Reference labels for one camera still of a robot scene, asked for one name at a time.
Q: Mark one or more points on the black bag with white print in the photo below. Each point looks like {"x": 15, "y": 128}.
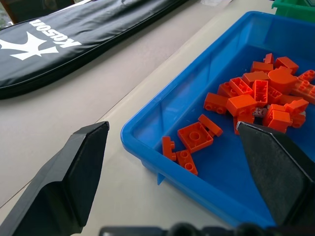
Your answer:
{"x": 86, "y": 34}

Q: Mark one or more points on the green plastic bin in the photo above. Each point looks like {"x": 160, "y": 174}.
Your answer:
{"x": 295, "y": 11}

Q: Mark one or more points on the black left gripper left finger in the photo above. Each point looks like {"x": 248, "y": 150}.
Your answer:
{"x": 61, "y": 186}

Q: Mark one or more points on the red studded plastic building brick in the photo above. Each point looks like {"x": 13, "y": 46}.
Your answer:
{"x": 305, "y": 91}

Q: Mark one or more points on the rounded orange building block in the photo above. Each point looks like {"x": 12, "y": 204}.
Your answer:
{"x": 281, "y": 79}

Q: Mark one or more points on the upside-down orange 2x2 toy brick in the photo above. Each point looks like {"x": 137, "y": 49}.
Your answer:
{"x": 195, "y": 137}

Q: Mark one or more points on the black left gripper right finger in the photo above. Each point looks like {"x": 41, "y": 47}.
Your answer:
{"x": 278, "y": 172}

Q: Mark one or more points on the blue plastic tray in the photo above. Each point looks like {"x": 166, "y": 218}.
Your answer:
{"x": 221, "y": 172}

